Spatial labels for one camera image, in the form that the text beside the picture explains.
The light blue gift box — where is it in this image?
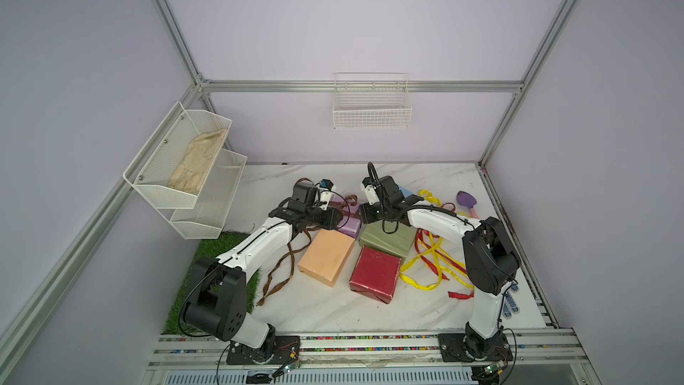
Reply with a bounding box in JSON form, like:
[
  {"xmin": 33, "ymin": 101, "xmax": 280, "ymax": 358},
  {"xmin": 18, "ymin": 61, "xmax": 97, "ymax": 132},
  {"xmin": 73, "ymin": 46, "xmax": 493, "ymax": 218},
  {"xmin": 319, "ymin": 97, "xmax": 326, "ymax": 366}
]
[{"xmin": 399, "ymin": 186, "xmax": 414, "ymax": 198}]

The green gift box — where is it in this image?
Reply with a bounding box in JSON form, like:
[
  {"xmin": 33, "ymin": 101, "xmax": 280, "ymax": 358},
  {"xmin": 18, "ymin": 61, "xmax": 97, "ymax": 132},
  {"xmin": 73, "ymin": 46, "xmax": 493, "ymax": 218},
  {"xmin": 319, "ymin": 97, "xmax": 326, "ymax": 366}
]
[{"xmin": 359, "ymin": 221, "xmax": 418, "ymax": 262}]

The purple gift box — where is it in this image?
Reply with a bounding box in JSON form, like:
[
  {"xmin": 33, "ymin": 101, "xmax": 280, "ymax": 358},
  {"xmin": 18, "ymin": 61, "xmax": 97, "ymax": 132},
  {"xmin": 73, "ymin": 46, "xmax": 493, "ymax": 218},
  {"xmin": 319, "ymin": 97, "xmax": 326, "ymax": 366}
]
[{"xmin": 329, "ymin": 194, "xmax": 363, "ymax": 239}]

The orange gift box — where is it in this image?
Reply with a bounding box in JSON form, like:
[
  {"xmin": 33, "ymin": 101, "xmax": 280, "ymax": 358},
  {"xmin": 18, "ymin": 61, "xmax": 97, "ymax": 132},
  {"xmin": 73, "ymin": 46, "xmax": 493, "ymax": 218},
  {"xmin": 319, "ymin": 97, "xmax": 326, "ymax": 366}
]
[{"xmin": 297, "ymin": 230, "xmax": 356, "ymax": 287}]

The red gift box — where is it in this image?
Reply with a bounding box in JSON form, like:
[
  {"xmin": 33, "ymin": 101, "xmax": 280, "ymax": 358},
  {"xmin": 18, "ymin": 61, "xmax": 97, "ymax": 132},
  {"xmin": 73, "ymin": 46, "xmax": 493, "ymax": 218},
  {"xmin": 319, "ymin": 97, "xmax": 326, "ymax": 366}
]
[{"xmin": 349, "ymin": 247, "xmax": 402, "ymax": 304}]

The yellow ribbon of blue box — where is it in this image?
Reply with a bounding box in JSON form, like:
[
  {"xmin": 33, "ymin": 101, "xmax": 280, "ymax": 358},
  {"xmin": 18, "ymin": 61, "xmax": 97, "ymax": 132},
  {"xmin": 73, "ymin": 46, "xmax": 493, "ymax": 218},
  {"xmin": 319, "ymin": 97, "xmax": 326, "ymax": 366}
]
[{"xmin": 418, "ymin": 190, "xmax": 471, "ymax": 219}]

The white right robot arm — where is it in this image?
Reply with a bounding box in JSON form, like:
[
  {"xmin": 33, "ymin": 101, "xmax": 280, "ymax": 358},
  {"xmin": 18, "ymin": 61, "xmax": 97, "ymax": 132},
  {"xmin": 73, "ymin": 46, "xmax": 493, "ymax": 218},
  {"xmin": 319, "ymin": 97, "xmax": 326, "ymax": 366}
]
[{"xmin": 362, "ymin": 164, "xmax": 521, "ymax": 361}]

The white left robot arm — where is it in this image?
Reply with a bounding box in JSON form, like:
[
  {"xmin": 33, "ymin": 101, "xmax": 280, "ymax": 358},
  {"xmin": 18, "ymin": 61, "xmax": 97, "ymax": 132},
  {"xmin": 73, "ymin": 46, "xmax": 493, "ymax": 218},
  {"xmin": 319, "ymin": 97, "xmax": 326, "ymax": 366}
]
[{"xmin": 178, "ymin": 179, "xmax": 342, "ymax": 364}]

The green artificial grass mat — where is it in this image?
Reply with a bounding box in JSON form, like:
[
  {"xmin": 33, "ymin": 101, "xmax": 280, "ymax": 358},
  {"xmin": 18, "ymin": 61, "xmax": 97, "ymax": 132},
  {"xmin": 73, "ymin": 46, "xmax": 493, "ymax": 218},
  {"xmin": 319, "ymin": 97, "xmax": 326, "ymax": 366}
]
[{"xmin": 162, "ymin": 231, "xmax": 249, "ymax": 335}]

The white two-tier mesh shelf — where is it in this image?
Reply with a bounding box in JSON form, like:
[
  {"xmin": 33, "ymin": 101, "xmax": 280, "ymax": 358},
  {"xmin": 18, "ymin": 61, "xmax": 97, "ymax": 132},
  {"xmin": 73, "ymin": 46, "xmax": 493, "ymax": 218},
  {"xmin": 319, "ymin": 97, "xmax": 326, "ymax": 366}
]
[{"xmin": 123, "ymin": 103, "xmax": 247, "ymax": 240}]

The blue dotted work glove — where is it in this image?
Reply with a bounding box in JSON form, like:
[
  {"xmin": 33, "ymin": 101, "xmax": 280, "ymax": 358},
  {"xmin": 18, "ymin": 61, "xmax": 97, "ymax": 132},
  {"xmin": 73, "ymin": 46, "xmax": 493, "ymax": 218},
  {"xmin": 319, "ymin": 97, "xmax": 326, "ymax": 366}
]
[{"xmin": 502, "ymin": 282, "xmax": 520, "ymax": 319}]

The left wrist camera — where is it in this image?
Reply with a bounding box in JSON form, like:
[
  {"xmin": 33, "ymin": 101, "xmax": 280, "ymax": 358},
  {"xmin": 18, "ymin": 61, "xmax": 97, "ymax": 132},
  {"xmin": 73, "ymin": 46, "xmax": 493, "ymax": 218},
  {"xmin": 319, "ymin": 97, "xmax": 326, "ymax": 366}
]
[{"xmin": 316, "ymin": 179, "xmax": 336, "ymax": 210}]

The purple trowel pink handle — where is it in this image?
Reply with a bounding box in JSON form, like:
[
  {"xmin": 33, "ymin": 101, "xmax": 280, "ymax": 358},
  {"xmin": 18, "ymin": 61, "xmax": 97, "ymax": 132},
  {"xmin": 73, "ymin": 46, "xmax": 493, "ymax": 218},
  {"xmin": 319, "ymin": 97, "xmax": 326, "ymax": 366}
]
[{"xmin": 456, "ymin": 191, "xmax": 479, "ymax": 219}]

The white wire wall basket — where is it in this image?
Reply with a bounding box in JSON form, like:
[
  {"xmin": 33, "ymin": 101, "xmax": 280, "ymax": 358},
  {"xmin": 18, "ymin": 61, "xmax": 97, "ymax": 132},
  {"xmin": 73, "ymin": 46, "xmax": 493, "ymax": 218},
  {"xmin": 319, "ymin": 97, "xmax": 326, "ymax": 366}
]
[{"xmin": 332, "ymin": 72, "xmax": 413, "ymax": 130}]

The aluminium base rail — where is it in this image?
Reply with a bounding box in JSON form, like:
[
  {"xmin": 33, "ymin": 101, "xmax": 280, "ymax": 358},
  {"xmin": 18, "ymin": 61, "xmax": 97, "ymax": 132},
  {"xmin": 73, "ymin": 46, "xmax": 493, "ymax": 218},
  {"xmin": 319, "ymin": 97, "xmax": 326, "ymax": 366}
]
[{"xmin": 142, "ymin": 329, "xmax": 601, "ymax": 384}]

